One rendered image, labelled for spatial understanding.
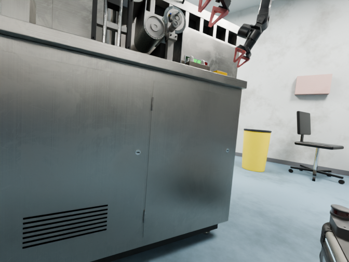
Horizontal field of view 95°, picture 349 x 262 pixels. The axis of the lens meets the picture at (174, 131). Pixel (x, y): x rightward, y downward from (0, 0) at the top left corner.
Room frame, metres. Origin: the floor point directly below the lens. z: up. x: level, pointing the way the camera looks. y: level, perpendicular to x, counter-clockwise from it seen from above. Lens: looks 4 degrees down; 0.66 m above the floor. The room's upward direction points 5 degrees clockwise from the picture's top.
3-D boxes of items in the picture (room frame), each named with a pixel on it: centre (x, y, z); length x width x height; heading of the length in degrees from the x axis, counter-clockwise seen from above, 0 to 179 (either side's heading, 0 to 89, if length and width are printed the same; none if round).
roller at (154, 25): (1.04, 0.21, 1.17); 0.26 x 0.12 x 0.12; 27
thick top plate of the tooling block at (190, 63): (1.21, -0.04, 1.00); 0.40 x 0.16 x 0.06; 27
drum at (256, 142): (2.49, -1.28, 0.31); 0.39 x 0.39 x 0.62
